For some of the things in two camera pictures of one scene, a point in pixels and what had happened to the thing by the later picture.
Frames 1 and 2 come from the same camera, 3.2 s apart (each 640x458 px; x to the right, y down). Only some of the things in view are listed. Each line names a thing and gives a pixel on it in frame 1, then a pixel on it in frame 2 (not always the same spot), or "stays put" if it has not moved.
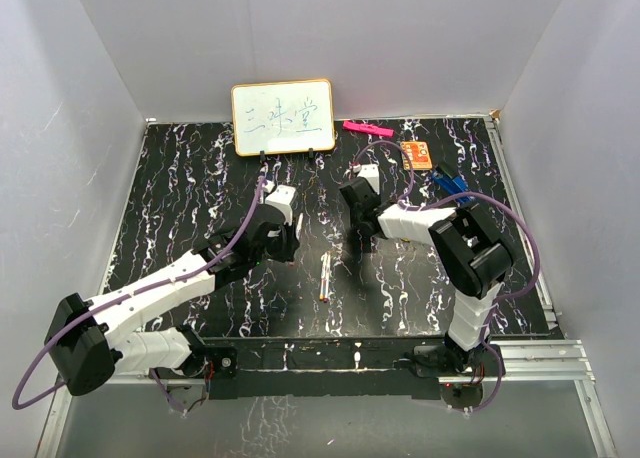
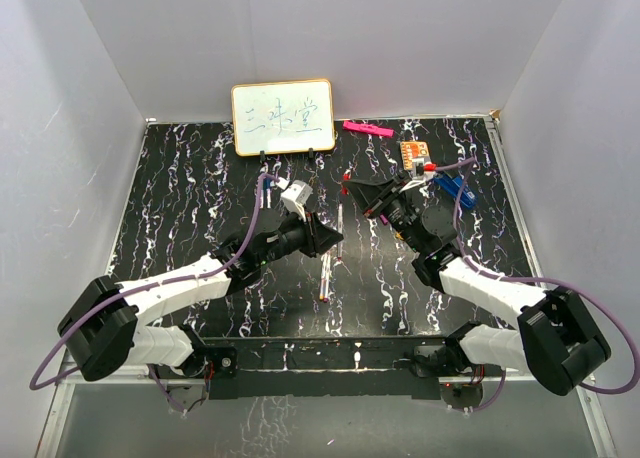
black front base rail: (390, 368) stays put
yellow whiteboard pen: (323, 261) stays put
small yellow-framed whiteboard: (283, 116) stays put
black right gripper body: (355, 224) -> (401, 214)
